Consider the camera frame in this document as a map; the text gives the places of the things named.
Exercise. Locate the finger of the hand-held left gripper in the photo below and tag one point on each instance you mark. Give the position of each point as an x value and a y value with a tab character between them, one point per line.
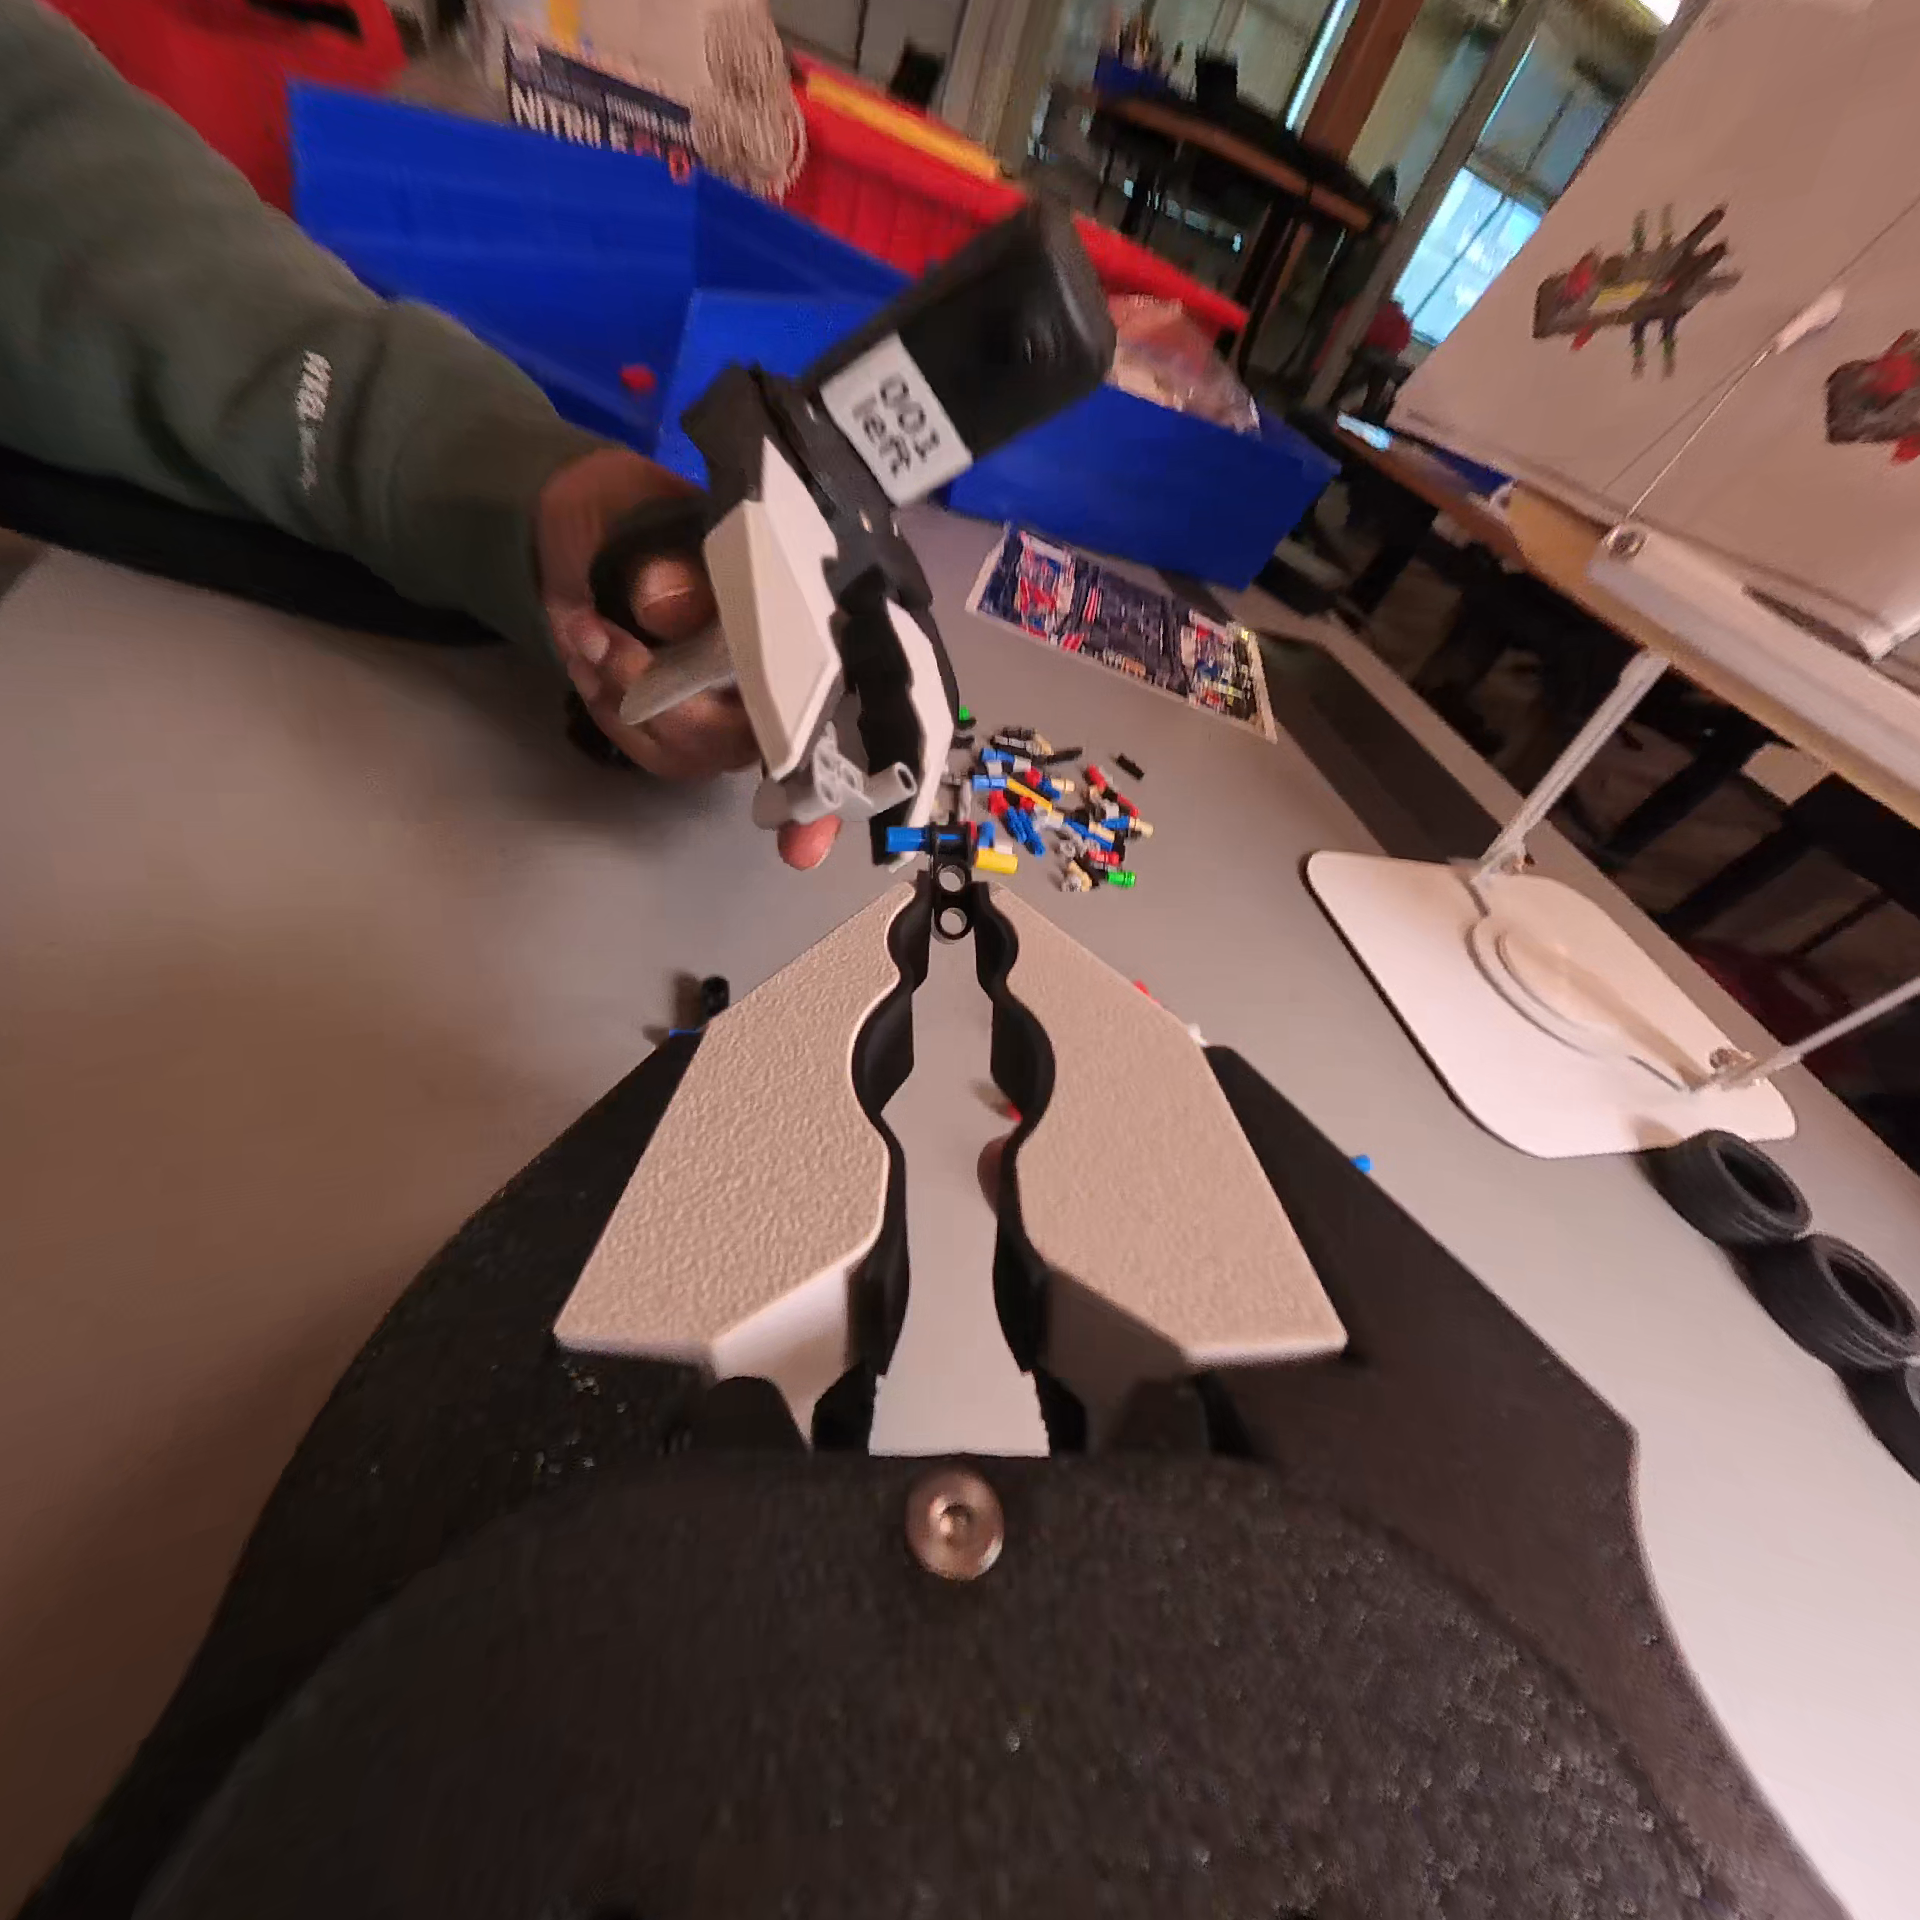
926	705
772	616

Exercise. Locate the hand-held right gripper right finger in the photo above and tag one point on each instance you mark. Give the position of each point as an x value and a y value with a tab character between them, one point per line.
1171	1200

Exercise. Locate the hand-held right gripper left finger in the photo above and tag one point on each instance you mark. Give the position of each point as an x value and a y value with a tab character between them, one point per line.
720	1185

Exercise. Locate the grey lego connector piece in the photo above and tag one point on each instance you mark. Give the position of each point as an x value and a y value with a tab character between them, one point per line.
825	786

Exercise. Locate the black lego beam blue pin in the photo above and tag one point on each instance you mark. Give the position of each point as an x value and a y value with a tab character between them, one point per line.
944	883

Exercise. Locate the person's left forearm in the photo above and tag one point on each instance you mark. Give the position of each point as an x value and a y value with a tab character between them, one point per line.
224	330

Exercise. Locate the pile of small lego pieces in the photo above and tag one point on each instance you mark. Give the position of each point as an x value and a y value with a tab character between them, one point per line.
1050	818

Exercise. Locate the black lego piece blue pin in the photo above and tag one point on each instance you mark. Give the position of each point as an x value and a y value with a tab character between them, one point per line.
710	992

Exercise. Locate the black rubber lego tire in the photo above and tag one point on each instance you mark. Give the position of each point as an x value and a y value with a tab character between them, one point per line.
1892	1417
1724	1188
1830	1306

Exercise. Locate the lego instruction booklet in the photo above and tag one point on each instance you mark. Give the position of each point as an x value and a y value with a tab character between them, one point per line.
1724	180

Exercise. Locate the person's left hand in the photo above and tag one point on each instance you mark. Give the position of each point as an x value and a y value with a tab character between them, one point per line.
585	494

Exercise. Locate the clear plastic bag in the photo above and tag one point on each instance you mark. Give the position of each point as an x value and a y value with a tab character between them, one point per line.
1185	369

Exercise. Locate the blue plastic bin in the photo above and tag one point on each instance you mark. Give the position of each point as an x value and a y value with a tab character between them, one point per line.
480	255
1142	494

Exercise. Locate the wooden background table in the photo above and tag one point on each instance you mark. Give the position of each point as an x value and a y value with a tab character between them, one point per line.
1200	142

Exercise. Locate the beige cloth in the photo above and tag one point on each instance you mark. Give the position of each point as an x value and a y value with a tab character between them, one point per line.
734	90

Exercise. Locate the white document stand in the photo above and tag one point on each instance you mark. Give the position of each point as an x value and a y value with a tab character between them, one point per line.
1545	1020

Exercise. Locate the blue glove box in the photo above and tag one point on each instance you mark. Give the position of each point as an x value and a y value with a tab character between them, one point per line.
600	112

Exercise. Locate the window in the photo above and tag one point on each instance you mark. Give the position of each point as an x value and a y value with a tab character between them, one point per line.
1463	255

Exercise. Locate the wooden side desk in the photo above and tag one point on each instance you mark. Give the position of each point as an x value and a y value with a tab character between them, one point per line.
1770	675

